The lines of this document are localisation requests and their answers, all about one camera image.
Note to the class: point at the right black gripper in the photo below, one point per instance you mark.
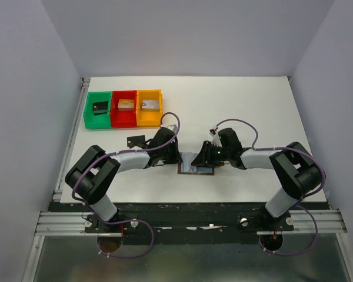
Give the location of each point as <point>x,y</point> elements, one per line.
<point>203,158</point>

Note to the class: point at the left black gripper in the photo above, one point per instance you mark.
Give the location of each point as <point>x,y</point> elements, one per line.
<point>175,159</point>

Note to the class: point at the brown leather card holder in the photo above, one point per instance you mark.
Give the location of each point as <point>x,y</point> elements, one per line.
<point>203,171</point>

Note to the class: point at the silver VIP card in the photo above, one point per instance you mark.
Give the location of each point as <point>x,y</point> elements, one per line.
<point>186,166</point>

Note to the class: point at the black VIP card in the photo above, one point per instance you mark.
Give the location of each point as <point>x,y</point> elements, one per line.
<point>136,141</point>

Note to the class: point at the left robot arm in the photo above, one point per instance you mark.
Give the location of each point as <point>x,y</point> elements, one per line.
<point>91,176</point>

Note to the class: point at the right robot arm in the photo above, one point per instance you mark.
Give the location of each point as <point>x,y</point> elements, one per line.
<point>297,173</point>

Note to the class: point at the silver card in yellow bin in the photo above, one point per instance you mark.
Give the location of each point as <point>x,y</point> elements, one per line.
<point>150,105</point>

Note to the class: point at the gold card in red bin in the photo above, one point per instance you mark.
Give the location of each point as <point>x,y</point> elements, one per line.
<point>125,104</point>

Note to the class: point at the black card in green bin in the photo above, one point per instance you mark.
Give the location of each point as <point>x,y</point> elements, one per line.
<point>100,108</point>

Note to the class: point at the yellow plastic bin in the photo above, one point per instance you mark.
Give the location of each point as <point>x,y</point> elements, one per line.
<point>149,118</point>

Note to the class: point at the red plastic bin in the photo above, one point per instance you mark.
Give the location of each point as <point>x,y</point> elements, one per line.
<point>123,118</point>

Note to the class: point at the green plastic bin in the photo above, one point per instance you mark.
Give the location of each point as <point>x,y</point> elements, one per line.
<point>97,121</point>

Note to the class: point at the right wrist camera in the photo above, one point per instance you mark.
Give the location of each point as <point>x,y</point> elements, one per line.
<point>215,136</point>

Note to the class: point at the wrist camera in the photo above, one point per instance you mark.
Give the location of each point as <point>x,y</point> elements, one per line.
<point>172,128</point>
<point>215,136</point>

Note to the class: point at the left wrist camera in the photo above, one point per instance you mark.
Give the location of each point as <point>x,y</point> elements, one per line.
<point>172,128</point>

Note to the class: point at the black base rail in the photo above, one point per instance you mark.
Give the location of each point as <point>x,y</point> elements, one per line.
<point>189,223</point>

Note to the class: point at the aluminium frame rail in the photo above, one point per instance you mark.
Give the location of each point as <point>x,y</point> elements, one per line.
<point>60,224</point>

